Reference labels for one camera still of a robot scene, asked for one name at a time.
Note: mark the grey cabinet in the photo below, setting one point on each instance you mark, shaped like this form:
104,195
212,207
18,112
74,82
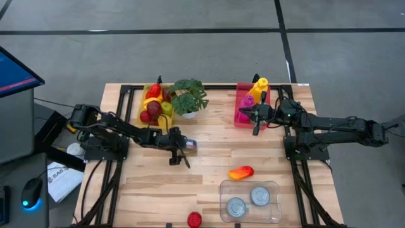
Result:
16,126

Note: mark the black metal table frame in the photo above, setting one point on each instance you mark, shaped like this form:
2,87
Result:
215,86

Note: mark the green toy apple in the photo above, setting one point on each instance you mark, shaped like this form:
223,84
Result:
167,108

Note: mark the pink plastic bottle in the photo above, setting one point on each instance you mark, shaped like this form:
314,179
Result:
246,106

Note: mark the red translucent plastic tray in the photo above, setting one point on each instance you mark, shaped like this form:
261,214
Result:
242,92

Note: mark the artificial green potted plant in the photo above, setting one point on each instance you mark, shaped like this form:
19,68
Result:
188,95

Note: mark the silver tin can blue label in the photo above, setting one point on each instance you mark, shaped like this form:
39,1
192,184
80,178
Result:
260,196

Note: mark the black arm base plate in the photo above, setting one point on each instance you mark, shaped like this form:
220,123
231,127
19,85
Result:
316,156
95,155

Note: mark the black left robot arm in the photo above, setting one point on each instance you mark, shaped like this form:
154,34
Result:
126,130

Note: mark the black computer mouse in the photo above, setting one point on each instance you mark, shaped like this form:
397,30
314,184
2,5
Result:
31,191

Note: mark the yellow plastic bottle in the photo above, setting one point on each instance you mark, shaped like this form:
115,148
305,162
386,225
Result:
260,87

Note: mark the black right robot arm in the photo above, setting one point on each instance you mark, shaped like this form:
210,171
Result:
332,126

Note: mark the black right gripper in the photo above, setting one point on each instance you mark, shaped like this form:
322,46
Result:
269,114

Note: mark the black table clamp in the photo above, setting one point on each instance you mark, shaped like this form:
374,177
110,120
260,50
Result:
159,79
255,78

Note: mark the clear plastic tray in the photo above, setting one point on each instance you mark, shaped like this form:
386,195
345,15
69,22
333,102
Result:
234,190

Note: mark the shiny red toy fruit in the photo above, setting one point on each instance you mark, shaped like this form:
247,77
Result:
166,94

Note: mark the red orange toy pepper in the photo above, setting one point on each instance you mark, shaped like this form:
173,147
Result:
154,91

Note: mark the white paper booklet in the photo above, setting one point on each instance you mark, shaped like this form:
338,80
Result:
63,183

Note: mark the red orange toy fruit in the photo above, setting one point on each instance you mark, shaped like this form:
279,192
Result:
241,173

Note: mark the small red apple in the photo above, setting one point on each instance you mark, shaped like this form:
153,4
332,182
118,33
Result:
145,116

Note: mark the red toy tomato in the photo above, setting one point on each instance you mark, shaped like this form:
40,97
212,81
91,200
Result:
194,219

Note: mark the computer monitor blue screen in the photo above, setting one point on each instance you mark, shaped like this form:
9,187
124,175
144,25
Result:
16,76

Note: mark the dark red toy pear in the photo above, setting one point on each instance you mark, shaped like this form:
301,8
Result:
154,108

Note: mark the yellow translucent plastic tray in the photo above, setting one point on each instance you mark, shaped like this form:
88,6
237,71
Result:
139,122

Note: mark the yellow toy lemon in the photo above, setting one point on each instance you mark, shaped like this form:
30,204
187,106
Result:
165,123

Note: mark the yellow toy starfruit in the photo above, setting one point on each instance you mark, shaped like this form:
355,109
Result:
148,101

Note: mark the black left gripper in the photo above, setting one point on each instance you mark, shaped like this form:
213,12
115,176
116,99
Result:
172,137

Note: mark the dark grey side desk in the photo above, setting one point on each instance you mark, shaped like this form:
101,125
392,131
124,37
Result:
19,168

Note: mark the white cup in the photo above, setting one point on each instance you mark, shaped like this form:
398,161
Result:
74,149

